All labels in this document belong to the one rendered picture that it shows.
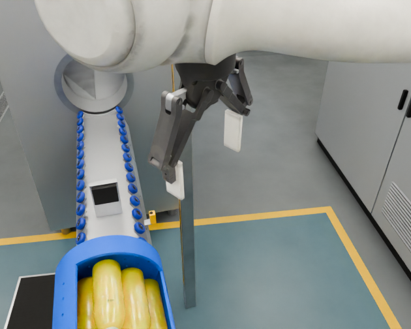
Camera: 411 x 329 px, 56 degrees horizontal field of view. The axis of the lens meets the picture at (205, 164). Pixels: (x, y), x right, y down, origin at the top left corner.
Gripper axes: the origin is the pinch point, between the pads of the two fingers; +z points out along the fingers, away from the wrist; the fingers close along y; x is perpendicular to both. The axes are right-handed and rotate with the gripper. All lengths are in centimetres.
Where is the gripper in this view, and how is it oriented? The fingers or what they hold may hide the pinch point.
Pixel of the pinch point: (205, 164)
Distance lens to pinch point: 59.9
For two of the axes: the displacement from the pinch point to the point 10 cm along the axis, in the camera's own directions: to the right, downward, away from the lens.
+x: -7.7, -4.3, 4.7
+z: 0.0, 7.4, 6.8
